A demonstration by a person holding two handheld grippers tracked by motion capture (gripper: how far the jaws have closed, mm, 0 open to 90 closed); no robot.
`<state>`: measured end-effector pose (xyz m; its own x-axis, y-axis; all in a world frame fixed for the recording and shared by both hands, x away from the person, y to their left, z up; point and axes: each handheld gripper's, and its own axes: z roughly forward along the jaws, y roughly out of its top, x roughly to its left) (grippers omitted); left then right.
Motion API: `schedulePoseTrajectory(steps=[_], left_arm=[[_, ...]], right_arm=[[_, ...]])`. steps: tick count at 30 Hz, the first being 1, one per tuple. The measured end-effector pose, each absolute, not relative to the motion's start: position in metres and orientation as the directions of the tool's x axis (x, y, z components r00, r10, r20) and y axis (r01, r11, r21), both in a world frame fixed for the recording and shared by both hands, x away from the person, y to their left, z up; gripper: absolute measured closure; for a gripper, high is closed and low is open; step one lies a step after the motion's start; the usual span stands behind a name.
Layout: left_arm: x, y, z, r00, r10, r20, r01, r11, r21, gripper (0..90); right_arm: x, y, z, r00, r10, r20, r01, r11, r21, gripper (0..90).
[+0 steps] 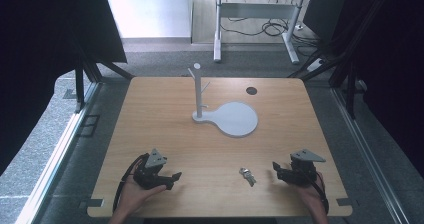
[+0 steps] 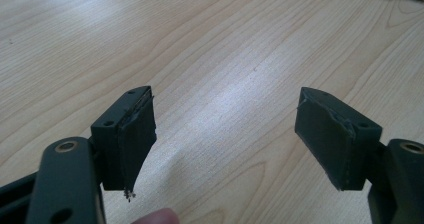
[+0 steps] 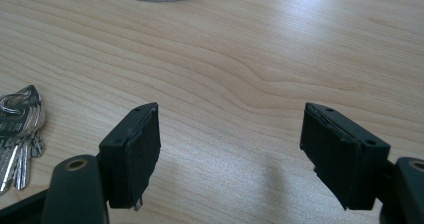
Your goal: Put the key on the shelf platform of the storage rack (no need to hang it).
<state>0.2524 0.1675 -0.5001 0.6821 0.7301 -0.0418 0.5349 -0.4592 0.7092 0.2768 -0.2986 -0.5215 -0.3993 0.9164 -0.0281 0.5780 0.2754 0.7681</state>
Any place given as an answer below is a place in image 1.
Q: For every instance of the black table bracket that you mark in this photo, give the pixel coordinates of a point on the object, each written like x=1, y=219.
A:
x=91, y=203
x=347, y=202

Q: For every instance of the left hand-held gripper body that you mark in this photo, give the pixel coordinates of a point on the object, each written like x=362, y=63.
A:
x=146, y=177

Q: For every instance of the black round table hole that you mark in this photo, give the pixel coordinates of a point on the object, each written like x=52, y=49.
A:
x=251, y=91

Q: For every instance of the black metal frame strut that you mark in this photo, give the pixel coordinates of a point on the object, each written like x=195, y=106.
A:
x=350, y=87
x=80, y=84

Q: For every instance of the person's left hand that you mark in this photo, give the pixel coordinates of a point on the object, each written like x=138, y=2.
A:
x=133, y=197

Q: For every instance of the white key stand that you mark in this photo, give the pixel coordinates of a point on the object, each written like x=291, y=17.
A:
x=233, y=119

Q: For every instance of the silver bunch of keys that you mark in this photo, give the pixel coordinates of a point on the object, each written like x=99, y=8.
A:
x=248, y=176

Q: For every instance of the white wall panel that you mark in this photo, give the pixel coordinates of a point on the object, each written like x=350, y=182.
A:
x=150, y=14

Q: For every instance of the white desk frame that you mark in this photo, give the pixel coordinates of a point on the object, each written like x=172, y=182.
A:
x=256, y=10

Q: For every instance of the aluminium rail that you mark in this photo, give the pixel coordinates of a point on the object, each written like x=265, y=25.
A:
x=370, y=157
x=56, y=157

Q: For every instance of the person's right hand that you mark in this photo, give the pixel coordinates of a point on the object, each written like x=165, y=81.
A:
x=308, y=194

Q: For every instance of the black curtain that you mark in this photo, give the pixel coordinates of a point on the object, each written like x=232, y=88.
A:
x=40, y=50
x=393, y=50

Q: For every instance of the white power strip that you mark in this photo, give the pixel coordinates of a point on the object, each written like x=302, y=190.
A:
x=315, y=65

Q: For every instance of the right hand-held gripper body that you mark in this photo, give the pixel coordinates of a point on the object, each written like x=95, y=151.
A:
x=301, y=174

